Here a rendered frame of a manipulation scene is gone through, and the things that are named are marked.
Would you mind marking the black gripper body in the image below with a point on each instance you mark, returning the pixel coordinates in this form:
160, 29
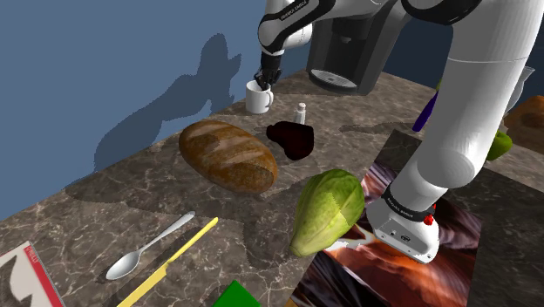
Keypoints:
270, 68

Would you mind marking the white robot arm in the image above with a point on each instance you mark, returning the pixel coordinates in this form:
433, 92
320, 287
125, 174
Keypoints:
480, 106

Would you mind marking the white mug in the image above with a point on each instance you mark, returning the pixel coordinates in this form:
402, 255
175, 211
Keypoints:
256, 102

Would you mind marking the glass salt shaker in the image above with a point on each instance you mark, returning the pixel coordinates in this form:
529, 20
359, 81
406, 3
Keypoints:
300, 115

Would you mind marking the dark red lump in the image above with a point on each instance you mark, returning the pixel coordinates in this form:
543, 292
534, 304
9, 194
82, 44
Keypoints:
293, 139

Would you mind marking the black coffee machine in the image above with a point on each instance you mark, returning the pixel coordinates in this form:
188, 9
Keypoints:
352, 47

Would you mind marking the brown bread loaf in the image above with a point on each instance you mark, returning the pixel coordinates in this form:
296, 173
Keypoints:
225, 155

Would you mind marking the green lettuce head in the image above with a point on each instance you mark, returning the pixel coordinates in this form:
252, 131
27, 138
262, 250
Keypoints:
325, 212

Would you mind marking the purple eggplant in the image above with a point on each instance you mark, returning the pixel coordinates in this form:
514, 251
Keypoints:
424, 115

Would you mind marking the yellow knife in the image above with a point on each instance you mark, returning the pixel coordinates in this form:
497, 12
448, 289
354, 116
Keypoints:
170, 259

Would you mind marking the green box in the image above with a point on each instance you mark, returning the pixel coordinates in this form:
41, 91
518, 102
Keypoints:
236, 296

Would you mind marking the silver spoon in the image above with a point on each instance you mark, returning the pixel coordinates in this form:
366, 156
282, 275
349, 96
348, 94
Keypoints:
127, 262

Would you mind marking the green bell pepper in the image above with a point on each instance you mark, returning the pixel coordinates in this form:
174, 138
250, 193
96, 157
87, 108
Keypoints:
500, 145

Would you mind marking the patterned robot stand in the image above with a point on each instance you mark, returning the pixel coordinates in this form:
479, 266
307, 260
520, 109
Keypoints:
408, 276

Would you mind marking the round brown bread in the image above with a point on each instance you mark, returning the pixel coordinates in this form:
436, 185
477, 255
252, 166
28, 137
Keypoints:
527, 121

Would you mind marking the red and white book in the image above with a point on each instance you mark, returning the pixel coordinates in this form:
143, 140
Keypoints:
38, 276

